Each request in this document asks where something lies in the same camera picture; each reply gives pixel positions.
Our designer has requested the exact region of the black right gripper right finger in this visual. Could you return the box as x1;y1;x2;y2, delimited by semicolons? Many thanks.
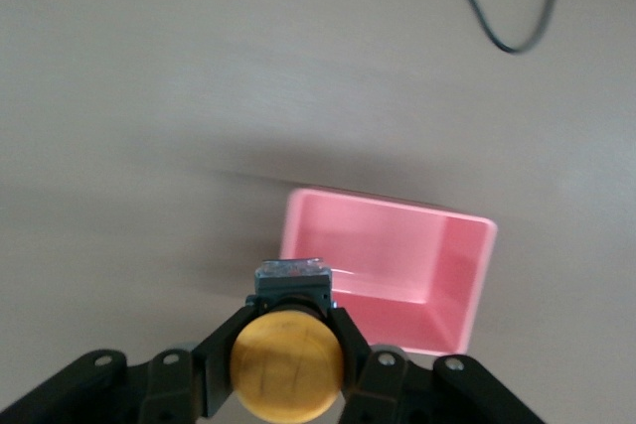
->
325;306;551;424

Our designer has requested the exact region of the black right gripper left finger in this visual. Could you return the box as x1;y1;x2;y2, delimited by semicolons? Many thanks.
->
0;303;260;424

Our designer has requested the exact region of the yellow mushroom push button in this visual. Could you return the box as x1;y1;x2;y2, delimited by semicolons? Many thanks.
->
229;255;348;421

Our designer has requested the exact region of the pink plastic bin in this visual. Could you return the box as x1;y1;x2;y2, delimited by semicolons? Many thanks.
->
275;187;499;358

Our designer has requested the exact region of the thin black looped cable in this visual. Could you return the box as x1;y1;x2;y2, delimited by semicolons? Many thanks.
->
424;0;580;54

